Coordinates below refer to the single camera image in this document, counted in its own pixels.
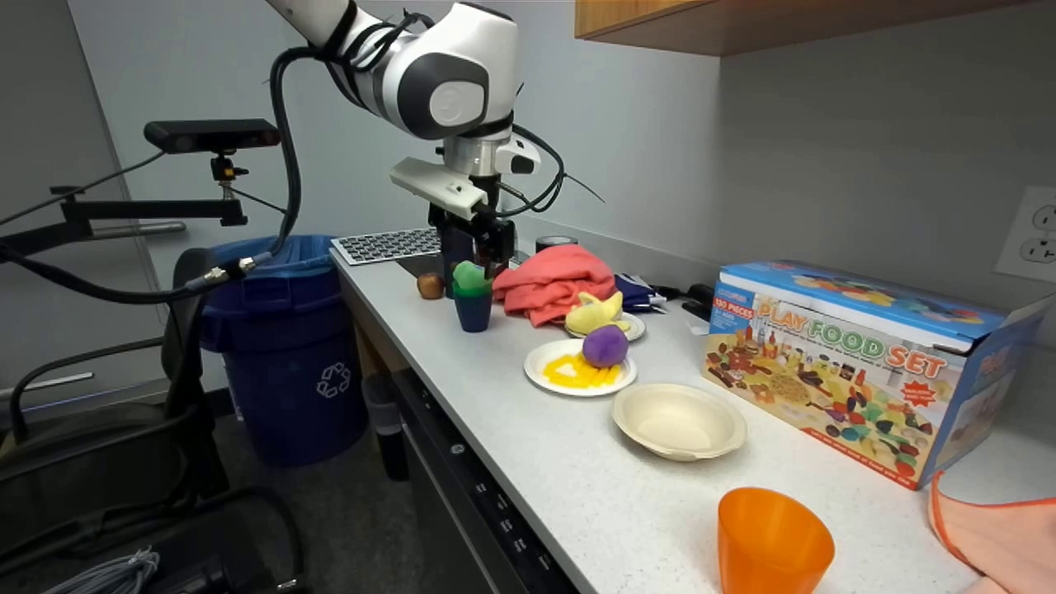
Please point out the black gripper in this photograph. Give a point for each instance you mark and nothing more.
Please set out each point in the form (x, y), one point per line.
(483, 240)

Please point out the green toy pear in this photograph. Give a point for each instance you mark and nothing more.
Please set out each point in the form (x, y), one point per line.
(469, 280)

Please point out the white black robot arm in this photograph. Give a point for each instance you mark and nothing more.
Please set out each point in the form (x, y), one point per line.
(445, 81)

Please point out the dark blue cup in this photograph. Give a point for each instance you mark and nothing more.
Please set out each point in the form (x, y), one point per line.
(472, 313)

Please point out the orange plastic cup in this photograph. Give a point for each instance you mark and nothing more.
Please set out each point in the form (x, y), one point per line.
(771, 544)

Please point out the red cloth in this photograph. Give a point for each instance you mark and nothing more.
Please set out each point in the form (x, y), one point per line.
(548, 282)

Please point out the small brown toy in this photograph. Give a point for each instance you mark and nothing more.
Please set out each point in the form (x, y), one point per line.
(431, 285)

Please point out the yellow toy banana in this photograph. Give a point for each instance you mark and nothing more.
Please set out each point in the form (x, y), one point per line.
(593, 313)

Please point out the computer keyboard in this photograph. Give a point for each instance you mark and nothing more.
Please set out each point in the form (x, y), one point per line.
(385, 247)

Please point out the white plate with fries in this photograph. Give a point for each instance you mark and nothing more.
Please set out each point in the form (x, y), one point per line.
(559, 347)

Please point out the yellow toy fries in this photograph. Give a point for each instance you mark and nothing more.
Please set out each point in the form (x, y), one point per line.
(572, 372)

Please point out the purple toy ball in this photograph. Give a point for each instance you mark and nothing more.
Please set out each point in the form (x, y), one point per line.
(604, 347)

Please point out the small white plate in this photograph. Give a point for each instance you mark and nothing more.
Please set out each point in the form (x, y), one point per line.
(632, 327)

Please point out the blue recycling bin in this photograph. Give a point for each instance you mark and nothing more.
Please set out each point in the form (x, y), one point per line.
(288, 356)

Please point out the beige bowl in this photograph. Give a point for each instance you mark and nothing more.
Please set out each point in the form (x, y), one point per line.
(679, 420)

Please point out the wooden upper cabinet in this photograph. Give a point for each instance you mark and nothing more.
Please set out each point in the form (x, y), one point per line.
(726, 28)

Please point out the play food set box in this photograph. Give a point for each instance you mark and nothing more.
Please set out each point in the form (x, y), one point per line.
(891, 379)

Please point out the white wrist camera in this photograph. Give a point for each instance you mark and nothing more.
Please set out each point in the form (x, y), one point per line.
(462, 178)

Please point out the black camera on stand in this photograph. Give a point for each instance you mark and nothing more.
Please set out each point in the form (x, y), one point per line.
(214, 134)

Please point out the white wall outlet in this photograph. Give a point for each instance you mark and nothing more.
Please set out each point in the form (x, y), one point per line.
(1030, 240)

